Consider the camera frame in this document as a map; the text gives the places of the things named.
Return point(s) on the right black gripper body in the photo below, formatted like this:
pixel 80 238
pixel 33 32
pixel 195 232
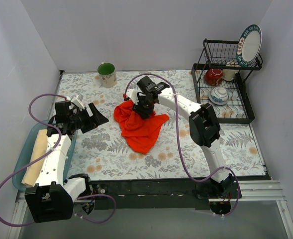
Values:
pixel 141 110

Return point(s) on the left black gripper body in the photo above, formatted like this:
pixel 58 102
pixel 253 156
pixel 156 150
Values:
pixel 88 120

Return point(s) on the orange t shirt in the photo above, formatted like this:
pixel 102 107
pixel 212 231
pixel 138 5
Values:
pixel 140 134

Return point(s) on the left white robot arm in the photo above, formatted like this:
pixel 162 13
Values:
pixel 51 198

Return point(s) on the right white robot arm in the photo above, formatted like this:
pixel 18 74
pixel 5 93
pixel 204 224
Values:
pixel 204 128

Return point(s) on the floral tablecloth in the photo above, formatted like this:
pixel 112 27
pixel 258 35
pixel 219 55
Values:
pixel 128 147

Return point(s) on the beige rolled cloth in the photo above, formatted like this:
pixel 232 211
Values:
pixel 39 149

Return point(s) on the floral green-inside mug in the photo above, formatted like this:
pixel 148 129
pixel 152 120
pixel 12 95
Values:
pixel 107 74

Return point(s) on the blue white porcelain bowl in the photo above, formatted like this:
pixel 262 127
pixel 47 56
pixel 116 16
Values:
pixel 219 96

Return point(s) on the red bowl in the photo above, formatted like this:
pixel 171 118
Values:
pixel 214 77

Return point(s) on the blue plastic tray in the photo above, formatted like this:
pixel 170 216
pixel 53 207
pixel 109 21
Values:
pixel 26 154

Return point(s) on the cream cup in rack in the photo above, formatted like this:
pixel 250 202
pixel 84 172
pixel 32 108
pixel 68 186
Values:
pixel 229 74

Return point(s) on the white green-rimmed plate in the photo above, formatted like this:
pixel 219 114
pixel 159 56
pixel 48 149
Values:
pixel 249 45

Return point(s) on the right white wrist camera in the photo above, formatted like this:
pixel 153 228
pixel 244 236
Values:
pixel 135 96

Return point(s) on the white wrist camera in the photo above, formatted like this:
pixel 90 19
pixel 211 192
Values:
pixel 135 96
pixel 77 100

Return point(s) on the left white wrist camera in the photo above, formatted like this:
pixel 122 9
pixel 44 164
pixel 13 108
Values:
pixel 77 100

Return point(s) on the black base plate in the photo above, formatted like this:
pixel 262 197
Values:
pixel 161 194

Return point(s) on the black wire dish rack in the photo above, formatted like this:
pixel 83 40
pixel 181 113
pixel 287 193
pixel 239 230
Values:
pixel 221 54

